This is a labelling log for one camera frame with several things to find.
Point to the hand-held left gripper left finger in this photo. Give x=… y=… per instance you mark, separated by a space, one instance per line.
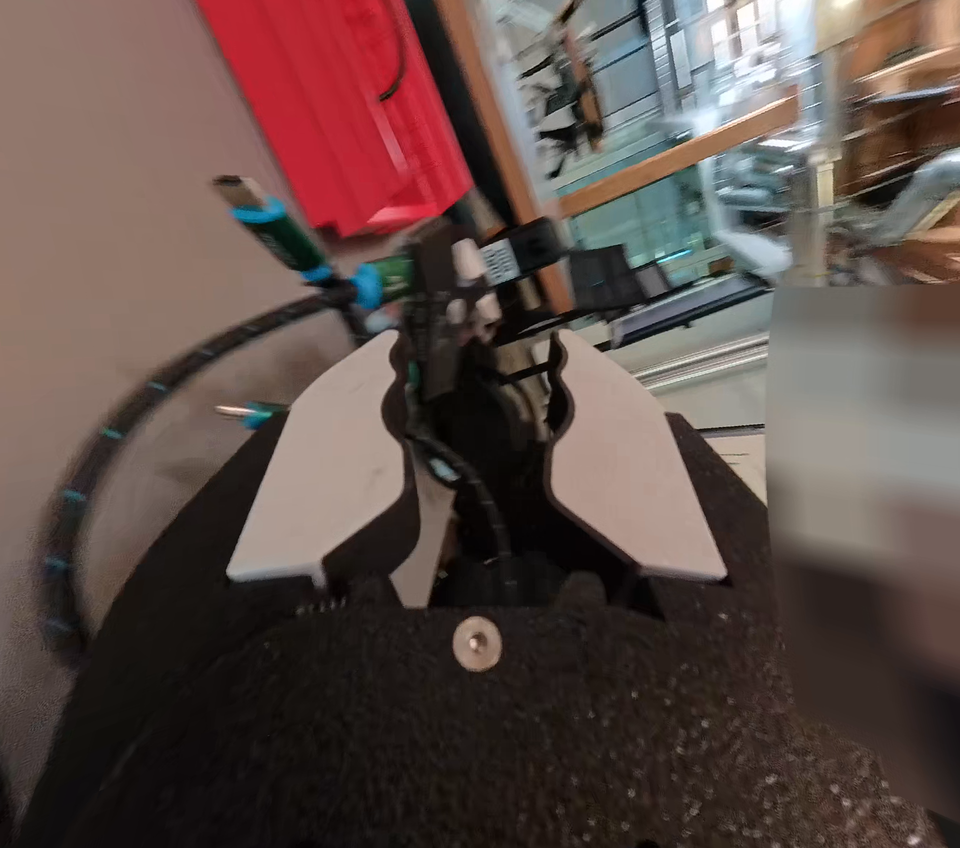
x=330 y=465

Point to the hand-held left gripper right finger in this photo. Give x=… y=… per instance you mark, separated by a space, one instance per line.
x=630 y=473

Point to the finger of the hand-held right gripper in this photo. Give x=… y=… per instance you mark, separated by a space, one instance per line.
x=435 y=270
x=439 y=353

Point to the black mesh basket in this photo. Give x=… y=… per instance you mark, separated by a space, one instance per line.
x=611 y=282

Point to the wooden railing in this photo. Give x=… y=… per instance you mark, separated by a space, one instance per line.
x=675 y=154

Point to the red plastic bin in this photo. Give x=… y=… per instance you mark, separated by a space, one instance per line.
x=300 y=75

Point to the silver duct pipe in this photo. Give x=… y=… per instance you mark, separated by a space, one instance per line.
x=919 y=195

